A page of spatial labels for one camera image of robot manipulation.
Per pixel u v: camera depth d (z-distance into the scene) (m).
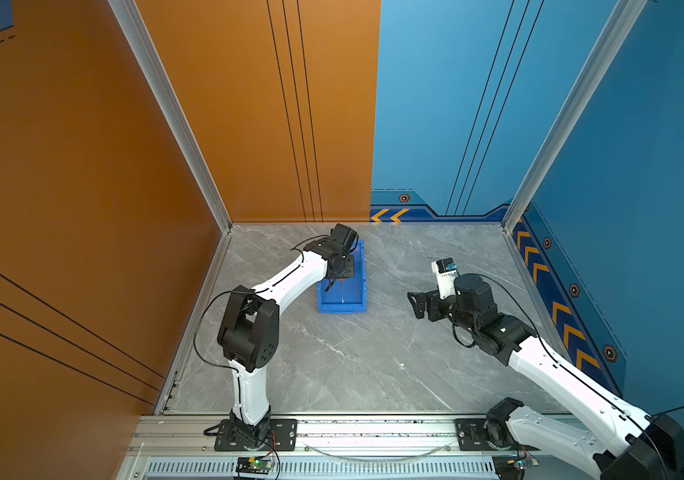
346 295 0.99
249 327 0.50
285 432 0.74
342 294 0.99
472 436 0.72
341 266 0.81
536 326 0.94
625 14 0.70
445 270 0.67
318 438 0.75
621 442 0.39
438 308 0.69
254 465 0.71
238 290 0.52
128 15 0.69
